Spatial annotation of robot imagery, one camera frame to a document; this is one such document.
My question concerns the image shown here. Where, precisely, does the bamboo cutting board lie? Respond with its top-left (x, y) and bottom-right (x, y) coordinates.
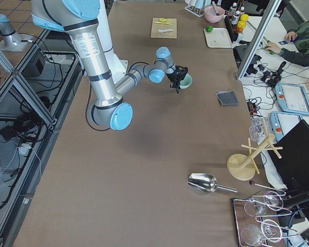
top-left (150, 17), bottom-right (177, 39)

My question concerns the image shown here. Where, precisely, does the wooden mug tree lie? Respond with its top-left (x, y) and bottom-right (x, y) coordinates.
top-left (227, 119), bottom-right (283, 181)

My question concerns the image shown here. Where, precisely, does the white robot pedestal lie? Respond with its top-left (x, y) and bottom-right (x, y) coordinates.
top-left (97, 0), bottom-right (128, 84)

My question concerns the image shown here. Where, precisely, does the blue teach pendant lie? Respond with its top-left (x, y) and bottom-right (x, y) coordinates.
top-left (270, 111), bottom-right (303, 141)
top-left (274, 83), bottom-right (309, 116)

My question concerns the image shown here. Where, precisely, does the blue teach pendant lower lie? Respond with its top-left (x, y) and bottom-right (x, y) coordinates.
top-left (270, 111), bottom-right (303, 141)

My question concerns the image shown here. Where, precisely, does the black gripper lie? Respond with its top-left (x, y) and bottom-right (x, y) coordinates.
top-left (166, 65), bottom-right (188, 94)

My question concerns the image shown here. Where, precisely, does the yellow plastic knife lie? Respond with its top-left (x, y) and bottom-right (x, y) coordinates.
top-left (154, 21), bottom-right (173, 25)

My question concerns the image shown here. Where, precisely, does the green lime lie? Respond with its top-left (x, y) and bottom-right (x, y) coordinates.
top-left (206, 26), bottom-right (213, 32)

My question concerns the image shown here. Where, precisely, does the lower wine glass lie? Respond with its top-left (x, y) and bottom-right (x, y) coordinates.
top-left (241, 219), bottom-right (283, 246)

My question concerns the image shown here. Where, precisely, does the person's right hand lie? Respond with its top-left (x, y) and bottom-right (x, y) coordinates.
top-left (284, 31), bottom-right (298, 42)

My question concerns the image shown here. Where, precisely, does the upper wine glass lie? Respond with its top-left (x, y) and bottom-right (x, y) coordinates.
top-left (244, 191), bottom-right (283, 217)

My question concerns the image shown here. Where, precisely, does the pink mixing bowl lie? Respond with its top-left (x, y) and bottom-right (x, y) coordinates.
top-left (204, 5), bottom-right (225, 23)

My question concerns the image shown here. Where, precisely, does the dark grey cloth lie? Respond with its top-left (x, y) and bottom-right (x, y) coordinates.
top-left (216, 91), bottom-right (239, 106)

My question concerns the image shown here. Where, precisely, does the blue teach pendant upper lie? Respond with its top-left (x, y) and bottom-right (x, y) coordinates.
top-left (274, 83), bottom-right (309, 116)

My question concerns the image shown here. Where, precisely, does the person's left hand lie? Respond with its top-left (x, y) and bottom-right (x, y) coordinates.
top-left (265, 42), bottom-right (281, 54)

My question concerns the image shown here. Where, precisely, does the black monitor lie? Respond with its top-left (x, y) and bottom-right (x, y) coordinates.
top-left (268, 120), bottom-right (309, 191)

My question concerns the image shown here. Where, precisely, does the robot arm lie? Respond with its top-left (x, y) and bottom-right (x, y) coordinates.
top-left (31, 1), bottom-right (187, 130)

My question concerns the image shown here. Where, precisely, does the white plastic tray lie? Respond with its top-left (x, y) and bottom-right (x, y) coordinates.
top-left (203, 28), bottom-right (232, 48)

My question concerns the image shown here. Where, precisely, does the wine glass rack tray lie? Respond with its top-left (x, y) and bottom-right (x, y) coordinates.
top-left (232, 191), bottom-right (307, 246)

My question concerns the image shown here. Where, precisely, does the aluminium frame post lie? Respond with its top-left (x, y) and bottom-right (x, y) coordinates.
top-left (236, 0), bottom-right (281, 81)

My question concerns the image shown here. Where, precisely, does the person in green jacket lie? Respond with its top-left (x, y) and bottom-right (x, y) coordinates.
top-left (279, 20), bottom-right (309, 67)

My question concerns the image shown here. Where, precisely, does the clear crystal glass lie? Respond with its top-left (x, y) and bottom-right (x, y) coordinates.
top-left (249, 117), bottom-right (272, 143)

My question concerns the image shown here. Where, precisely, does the metal scoop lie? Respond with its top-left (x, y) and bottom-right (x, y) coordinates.
top-left (187, 173), bottom-right (238, 193)

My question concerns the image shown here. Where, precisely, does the white dish rack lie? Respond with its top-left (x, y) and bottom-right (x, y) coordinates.
top-left (184, 0), bottom-right (205, 17)

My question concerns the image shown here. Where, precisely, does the white plastic spoon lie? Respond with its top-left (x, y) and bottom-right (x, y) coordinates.
top-left (158, 29), bottom-right (174, 33)

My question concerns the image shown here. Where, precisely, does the light green bowl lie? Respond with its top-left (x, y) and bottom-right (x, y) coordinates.
top-left (179, 74), bottom-right (193, 89)

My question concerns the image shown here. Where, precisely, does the yellow squeeze bottle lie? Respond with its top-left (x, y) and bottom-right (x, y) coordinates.
top-left (237, 14), bottom-right (249, 29)

